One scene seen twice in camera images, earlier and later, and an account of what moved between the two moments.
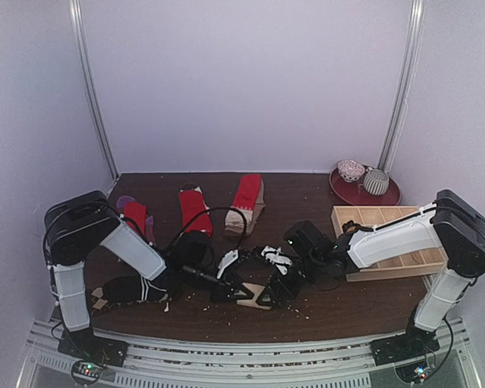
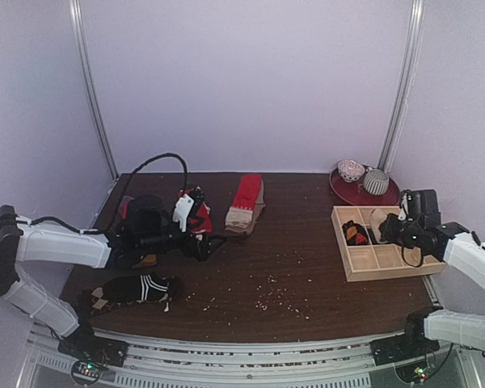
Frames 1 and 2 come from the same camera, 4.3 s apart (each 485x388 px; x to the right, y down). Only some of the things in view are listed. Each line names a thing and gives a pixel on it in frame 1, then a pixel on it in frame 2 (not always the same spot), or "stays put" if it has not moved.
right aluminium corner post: x=415 y=35 stays put
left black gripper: x=229 y=282 to x=202 y=252
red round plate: x=355 y=192 stays put
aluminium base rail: x=43 y=363 stays put
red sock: x=191 y=203 stays put
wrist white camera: x=227 y=259 to x=183 y=206
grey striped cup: x=376 y=181 stays put
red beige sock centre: x=250 y=199 stays put
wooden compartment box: x=373 y=216 stays put
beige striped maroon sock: x=256 y=289 to x=377 y=217
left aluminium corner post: x=76 y=14 stays put
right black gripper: x=280 y=284 to x=390 y=229
